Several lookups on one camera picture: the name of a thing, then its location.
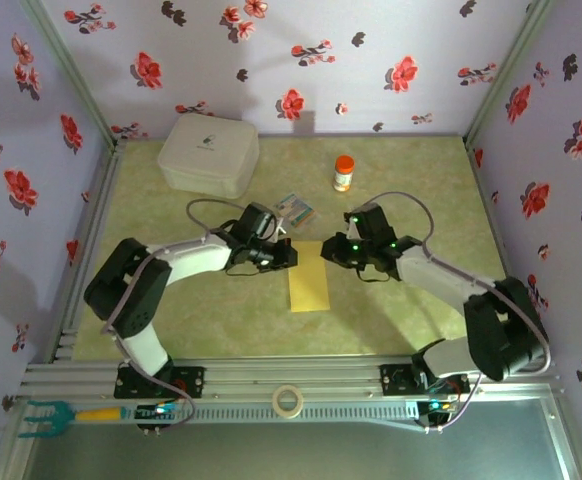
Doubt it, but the pale yellow paper sheet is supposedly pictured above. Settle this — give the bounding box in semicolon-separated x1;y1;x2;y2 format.
288;239;331;314

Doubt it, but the white square storage box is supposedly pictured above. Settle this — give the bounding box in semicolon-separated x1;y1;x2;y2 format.
156;113;261;200

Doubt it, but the printed teal sachet packet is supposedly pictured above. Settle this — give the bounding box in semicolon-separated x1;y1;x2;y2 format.
273;193;318;232

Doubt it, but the orange-lid bottle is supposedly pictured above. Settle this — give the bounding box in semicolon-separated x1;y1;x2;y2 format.
331;154;356;194

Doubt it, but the white tape roll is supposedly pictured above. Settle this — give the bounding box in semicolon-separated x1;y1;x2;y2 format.
271;384;306;420

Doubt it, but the small black circuit board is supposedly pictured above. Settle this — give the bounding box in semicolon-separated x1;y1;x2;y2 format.
134;402;181;437
417;397;461;435

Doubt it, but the wide aluminium extrusion rail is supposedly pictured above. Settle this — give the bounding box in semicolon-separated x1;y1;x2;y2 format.
18;355;562;401

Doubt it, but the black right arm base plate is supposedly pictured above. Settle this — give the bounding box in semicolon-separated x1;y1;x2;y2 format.
379;363;472;397

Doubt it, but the slotted grey cable duct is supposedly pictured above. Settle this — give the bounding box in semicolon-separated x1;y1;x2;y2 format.
190;402;420;425

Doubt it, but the aluminium extrusion side rail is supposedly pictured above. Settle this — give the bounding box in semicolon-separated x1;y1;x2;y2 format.
48;138;127;362

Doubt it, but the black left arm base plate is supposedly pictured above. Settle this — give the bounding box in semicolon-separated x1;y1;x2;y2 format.
114;365;206;400

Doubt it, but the teal garden fork yellow handle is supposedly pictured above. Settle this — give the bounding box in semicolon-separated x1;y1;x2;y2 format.
17;398;133;441

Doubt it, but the grey-green corner post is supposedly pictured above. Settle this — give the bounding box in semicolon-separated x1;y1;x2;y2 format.
463;0;547;145
20;0;122;147

